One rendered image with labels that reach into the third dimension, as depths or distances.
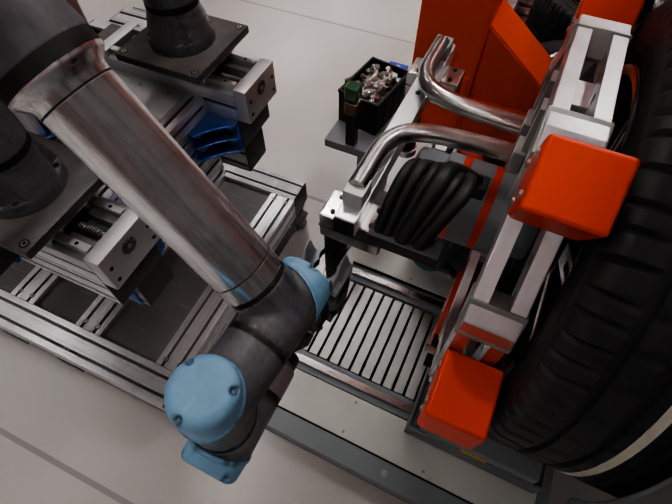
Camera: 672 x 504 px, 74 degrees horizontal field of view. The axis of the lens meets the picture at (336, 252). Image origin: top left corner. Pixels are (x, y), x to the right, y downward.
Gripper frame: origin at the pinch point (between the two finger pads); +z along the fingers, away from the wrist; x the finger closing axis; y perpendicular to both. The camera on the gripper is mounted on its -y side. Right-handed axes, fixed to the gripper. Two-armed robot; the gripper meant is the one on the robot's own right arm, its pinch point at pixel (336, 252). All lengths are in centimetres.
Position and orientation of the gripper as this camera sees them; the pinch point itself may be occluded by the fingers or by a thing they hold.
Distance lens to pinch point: 71.3
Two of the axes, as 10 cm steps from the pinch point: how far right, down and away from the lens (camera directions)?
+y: 0.0, -5.4, -8.4
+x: -9.0, -3.6, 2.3
